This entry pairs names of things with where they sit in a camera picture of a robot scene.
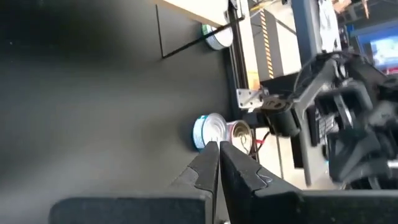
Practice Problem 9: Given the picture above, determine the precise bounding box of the green-grey labelled tin can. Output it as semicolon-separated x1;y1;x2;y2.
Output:
200;23;234;51

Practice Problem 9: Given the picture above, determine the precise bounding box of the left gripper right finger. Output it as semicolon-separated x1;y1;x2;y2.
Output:
219;141;398;224

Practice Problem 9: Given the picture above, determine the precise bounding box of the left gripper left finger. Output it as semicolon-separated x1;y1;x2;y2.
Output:
48;141;220;224

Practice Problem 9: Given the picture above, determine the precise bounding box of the tablet with blue screen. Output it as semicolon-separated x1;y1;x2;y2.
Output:
351;21;398;75

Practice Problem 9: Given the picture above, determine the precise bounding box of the grey desk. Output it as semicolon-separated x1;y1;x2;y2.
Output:
290;0;324;63

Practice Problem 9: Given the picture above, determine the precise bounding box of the clear plastic sheet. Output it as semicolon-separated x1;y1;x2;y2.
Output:
317;0;343;54

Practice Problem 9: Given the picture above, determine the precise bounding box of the teal can with white label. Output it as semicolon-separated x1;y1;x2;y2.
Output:
192;112;228;152

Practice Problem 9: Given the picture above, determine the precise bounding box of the grey case with hazard stripes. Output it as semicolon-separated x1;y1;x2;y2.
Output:
250;7;302;82

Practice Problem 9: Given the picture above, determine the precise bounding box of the silver metal bracket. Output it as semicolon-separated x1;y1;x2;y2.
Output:
236;88;270;110

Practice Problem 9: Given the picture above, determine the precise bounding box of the pink-labelled tin can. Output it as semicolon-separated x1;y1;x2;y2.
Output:
226;119;254;156

